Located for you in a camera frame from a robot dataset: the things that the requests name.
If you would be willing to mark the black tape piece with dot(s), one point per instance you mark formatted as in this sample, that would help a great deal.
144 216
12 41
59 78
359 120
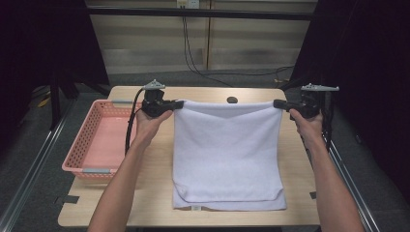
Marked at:
312 195
69 199

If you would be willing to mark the yellow object on floor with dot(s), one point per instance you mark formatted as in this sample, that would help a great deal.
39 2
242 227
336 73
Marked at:
43 102

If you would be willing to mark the person's left hand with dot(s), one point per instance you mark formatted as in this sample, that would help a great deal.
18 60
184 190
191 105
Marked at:
148 129

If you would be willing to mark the round black table grommet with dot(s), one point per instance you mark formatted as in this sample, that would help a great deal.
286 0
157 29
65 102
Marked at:
232 99

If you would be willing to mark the white wall outlet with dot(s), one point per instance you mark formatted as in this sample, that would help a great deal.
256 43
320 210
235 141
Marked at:
188 4

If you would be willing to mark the white cat print towel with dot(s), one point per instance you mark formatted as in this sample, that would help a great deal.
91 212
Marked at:
225 154

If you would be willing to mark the black curtain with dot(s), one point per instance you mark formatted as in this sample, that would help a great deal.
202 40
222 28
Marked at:
370 64
42 38

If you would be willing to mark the pink perforated plastic basket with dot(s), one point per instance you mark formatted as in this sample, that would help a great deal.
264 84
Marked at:
103 141

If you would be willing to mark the black horizontal metal bar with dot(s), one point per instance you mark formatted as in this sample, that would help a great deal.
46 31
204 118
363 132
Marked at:
193 13

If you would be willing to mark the black metal stand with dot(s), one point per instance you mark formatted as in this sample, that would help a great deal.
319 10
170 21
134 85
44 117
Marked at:
54 103

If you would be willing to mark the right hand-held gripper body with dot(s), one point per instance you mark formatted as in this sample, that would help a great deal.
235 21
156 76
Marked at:
307 104

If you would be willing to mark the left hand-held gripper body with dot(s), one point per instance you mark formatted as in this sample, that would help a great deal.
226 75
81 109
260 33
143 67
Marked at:
154 103

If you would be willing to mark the person's right hand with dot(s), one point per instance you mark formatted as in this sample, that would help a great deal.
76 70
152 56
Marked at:
309 132

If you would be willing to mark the aluminium floor rail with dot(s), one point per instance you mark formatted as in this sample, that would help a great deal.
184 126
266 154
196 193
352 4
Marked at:
29 180
351 187

